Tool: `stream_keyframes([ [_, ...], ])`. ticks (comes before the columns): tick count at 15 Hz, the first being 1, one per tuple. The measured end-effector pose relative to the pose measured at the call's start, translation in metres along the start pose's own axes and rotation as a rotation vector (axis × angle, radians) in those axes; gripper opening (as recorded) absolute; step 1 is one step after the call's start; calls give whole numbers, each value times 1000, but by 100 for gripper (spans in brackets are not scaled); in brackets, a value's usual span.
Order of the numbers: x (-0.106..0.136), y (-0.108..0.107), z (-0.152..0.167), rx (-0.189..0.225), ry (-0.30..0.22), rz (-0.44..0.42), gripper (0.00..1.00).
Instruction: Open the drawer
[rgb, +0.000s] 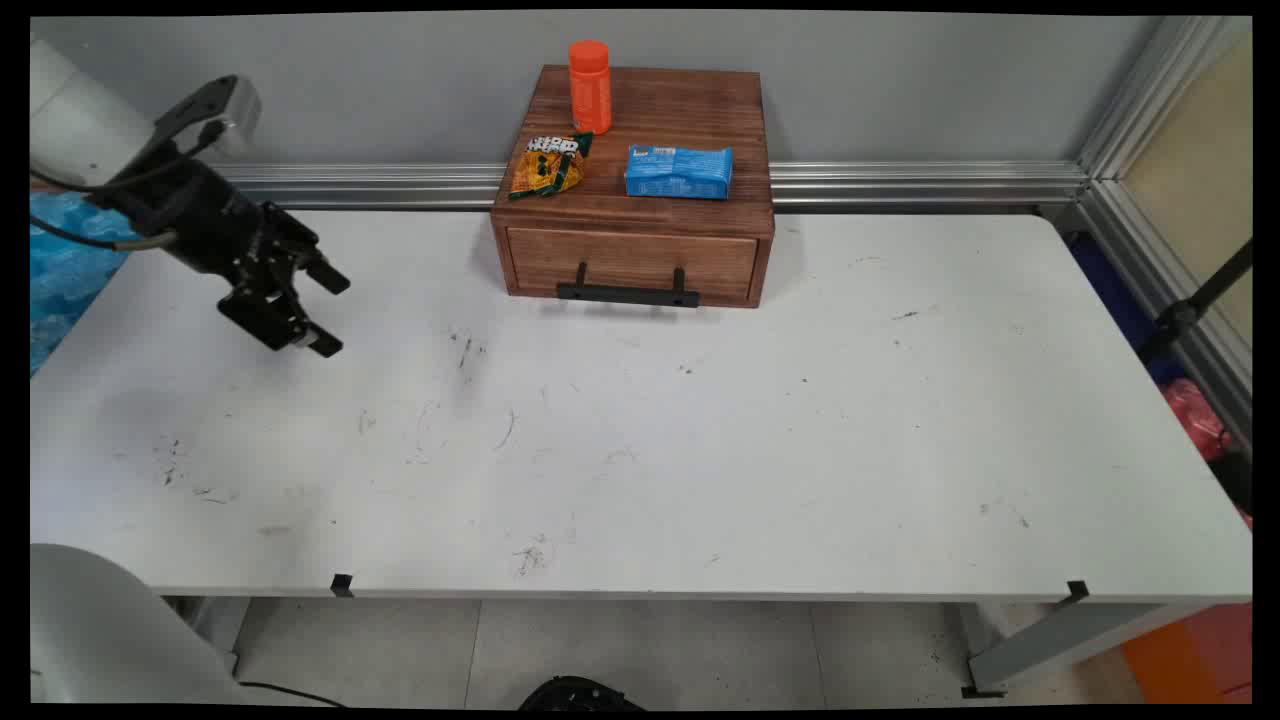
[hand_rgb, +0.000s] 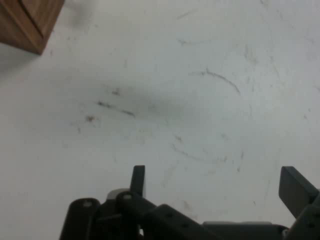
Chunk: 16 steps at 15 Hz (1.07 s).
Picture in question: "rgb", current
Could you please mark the yellow green snack bag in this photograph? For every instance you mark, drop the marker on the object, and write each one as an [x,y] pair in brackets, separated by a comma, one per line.
[545,170]

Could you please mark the round black floor object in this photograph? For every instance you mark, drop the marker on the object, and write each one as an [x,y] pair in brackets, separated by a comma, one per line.
[580,695]

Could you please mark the brown wooden drawer cabinet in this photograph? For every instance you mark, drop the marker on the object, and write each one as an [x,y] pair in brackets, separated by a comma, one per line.
[660,115]

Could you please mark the dark blue object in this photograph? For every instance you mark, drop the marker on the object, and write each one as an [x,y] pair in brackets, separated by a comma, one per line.
[1115,295]

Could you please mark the grey upright table leg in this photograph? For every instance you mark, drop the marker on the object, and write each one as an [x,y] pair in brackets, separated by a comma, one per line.
[215,622]

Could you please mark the blue bubble wrap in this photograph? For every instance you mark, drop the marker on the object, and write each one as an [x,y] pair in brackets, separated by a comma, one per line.
[65,270]

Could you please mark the black tape mark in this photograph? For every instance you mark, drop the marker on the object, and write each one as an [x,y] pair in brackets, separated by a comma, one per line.
[1075,592]
[342,585]

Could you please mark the black tripod stand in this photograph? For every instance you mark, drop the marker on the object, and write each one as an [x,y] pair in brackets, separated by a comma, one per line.
[1180,315]

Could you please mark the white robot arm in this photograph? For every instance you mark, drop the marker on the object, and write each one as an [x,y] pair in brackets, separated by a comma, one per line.
[75,120]

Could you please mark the horizontal aluminium wall rail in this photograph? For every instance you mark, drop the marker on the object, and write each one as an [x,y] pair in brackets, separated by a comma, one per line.
[900,185]

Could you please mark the blue snack packet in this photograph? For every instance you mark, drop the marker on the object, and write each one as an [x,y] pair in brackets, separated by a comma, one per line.
[678,172]

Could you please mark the aluminium corner frame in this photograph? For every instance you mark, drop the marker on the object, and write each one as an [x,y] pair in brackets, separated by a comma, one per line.
[1135,110]

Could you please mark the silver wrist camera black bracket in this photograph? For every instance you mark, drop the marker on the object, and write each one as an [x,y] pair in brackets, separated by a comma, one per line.
[222,105]

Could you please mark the orange box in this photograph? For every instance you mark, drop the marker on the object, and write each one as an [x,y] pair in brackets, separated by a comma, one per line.
[1195,655]

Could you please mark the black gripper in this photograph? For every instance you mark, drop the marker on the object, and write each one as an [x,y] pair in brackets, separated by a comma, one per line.
[205,225]

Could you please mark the orange plastic bottle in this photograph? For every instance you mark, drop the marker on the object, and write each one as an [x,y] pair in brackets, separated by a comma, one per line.
[590,90]

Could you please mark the grey slanted table leg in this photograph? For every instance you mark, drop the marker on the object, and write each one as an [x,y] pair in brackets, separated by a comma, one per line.
[1050,640]

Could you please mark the red plastic bag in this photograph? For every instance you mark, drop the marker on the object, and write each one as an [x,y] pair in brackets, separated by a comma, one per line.
[1195,415]

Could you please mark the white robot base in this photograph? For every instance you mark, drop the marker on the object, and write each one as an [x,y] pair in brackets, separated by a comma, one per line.
[100,630]

